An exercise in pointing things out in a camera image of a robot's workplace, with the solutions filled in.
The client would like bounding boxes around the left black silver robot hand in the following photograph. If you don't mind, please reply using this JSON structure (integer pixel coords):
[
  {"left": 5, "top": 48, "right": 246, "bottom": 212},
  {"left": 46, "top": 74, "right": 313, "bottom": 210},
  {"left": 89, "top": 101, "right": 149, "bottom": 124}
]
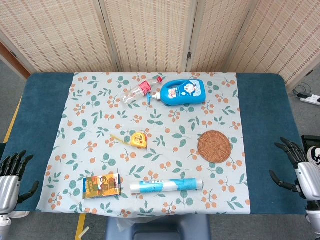
[{"left": 0, "top": 149, "right": 40, "bottom": 215}]

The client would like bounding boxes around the blue yellow snack box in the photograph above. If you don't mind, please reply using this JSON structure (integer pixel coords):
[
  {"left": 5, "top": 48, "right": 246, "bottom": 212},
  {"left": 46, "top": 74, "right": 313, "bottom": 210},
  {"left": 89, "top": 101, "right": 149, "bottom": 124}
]
[{"left": 82, "top": 173, "right": 123, "bottom": 201}]

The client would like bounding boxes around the cling film roll blue label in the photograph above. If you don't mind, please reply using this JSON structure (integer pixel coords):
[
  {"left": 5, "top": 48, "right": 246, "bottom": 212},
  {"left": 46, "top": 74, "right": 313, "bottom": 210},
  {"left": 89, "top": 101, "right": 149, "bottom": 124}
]
[{"left": 129, "top": 177, "right": 206, "bottom": 196}]

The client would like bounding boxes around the clear plastic bottle red label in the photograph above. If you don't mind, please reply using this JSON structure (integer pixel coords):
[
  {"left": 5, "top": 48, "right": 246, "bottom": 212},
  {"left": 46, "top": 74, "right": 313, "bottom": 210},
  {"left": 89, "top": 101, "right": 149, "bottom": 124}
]
[{"left": 120, "top": 76, "right": 165, "bottom": 104}]

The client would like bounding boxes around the blue pump detergent bottle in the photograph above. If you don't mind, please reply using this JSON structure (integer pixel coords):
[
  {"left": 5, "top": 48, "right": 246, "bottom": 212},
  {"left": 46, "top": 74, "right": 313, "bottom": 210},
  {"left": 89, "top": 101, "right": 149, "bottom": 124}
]
[{"left": 146, "top": 78, "right": 207, "bottom": 108}]

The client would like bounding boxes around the black cable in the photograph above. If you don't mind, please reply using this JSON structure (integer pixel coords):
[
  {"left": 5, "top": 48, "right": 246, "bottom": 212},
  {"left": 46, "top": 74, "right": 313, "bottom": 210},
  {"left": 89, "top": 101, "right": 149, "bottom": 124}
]
[{"left": 292, "top": 81, "right": 314, "bottom": 100}]

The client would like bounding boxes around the white power strip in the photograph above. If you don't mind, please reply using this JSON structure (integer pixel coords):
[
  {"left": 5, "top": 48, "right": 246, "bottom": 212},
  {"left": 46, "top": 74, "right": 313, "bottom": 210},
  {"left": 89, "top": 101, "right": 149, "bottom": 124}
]
[{"left": 299, "top": 93, "right": 320, "bottom": 106}]

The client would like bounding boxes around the yellow tape measure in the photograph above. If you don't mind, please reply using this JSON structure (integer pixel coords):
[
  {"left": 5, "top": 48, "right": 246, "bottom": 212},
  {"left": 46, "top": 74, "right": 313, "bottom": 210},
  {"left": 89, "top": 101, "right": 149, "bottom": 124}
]
[{"left": 109, "top": 129, "right": 150, "bottom": 150}]

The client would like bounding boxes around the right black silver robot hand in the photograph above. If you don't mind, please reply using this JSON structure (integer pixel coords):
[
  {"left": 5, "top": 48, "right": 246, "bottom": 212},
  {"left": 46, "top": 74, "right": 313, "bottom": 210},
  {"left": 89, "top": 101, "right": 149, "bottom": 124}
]
[{"left": 269, "top": 136, "right": 320, "bottom": 202}]

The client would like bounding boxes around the floral printed tablecloth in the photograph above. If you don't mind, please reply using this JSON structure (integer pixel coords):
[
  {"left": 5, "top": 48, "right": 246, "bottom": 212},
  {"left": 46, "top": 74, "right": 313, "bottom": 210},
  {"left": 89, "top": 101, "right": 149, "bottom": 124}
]
[{"left": 35, "top": 72, "right": 252, "bottom": 217}]

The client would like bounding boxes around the woven folding screen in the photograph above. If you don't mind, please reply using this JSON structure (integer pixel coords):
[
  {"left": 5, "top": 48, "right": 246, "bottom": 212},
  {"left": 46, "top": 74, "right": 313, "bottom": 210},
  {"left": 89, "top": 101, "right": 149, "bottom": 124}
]
[{"left": 0, "top": 0, "right": 320, "bottom": 86}]

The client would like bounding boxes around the dark blue table cover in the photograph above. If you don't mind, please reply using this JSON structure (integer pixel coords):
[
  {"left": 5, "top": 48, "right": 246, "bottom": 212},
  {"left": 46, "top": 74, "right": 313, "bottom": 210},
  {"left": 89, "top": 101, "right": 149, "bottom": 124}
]
[{"left": 0, "top": 72, "right": 307, "bottom": 216}]

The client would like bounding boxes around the black white robot part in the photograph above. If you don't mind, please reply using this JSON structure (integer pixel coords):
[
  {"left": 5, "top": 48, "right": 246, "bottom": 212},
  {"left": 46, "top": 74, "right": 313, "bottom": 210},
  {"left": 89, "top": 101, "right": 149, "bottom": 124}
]
[{"left": 301, "top": 134, "right": 320, "bottom": 166}]

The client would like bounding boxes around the round woven brown coaster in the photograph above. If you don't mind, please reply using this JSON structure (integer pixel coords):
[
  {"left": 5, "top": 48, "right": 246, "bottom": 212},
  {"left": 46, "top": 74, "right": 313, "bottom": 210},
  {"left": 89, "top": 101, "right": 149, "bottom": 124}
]
[{"left": 197, "top": 130, "right": 231, "bottom": 164}]

